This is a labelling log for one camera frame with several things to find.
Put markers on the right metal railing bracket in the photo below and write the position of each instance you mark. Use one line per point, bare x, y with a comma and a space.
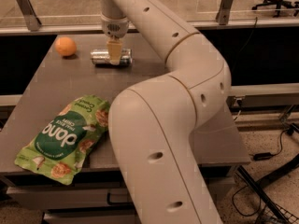
223, 14

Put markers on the grey drawer cabinet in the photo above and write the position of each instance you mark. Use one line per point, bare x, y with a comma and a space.
59, 81

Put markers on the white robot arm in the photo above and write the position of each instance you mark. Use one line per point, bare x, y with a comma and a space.
150, 122

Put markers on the silver blue redbull can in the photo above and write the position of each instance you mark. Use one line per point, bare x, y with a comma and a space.
101, 56

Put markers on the green rice chips bag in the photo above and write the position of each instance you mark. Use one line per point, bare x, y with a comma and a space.
59, 151

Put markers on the black drawer handle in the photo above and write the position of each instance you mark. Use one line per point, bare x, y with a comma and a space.
118, 199

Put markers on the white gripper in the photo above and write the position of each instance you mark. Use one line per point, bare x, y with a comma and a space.
114, 28

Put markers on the black wire basket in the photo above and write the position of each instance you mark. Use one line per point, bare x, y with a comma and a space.
268, 217

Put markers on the black power adapter with cable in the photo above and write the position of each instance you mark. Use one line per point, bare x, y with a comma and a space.
256, 185

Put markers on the left metal railing bracket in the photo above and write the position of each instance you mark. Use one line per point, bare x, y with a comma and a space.
32, 21

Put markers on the metal railing bracket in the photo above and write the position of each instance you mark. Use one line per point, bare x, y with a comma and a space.
223, 14
32, 21

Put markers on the orange fruit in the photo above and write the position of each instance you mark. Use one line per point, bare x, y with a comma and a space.
65, 46

